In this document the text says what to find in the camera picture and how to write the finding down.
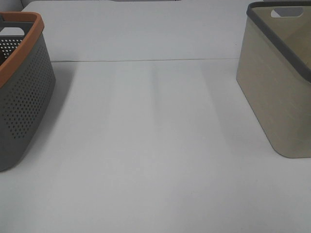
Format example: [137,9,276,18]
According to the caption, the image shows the beige basket grey rim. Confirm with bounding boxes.
[236,0,311,158]

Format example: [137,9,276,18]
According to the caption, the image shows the grey perforated basket orange rim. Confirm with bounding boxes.
[0,12,55,171]

